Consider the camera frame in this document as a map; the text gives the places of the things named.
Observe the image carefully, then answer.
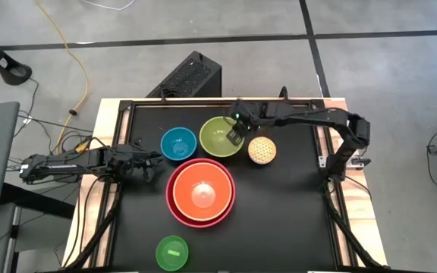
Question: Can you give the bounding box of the small clear bowl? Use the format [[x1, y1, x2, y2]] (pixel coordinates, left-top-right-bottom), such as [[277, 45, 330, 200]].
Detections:
[[191, 181, 217, 209]]

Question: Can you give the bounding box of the olive green bowl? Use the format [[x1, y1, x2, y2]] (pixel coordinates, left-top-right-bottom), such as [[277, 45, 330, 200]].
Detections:
[[199, 116, 245, 158]]

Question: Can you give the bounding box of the black table mat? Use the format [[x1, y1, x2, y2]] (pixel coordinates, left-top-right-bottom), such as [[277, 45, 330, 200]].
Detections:
[[110, 105, 337, 272]]

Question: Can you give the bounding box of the black computer tower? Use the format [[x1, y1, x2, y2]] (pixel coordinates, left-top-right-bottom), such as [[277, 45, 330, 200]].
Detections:
[[146, 50, 222, 99]]

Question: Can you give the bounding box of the black metal table frame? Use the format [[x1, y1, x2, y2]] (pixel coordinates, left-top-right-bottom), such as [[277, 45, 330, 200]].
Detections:
[[65, 96, 390, 273]]

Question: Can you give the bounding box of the large red bowl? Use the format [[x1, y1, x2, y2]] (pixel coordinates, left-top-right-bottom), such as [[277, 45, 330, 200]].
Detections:
[[165, 158, 237, 229]]

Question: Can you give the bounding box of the yellow cable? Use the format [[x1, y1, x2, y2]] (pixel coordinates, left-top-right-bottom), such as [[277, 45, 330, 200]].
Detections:
[[34, 0, 91, 153]]

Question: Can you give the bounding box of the blue bowl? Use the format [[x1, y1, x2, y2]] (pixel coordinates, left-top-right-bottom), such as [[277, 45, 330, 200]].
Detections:
[[160, 127, 198, 162]]

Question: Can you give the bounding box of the orange bowl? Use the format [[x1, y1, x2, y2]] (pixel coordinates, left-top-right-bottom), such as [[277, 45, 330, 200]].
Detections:
[[172, 162, 234, 222]]

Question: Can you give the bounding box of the white cable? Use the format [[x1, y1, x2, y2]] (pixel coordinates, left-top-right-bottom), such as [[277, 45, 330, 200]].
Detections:
[[80, 0, 136, 11]]

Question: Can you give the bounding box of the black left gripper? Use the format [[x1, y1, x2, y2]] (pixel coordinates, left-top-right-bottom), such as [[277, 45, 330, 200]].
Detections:
[[106, 144, 165, 183]]

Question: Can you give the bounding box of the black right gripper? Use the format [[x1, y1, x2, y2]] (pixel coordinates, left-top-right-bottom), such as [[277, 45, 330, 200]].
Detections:
[[225, 99, 267, 147]]

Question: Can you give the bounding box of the small bright green bowl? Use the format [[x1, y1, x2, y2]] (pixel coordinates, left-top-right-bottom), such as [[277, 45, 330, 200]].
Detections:
[[155, 235, 190, 272]]

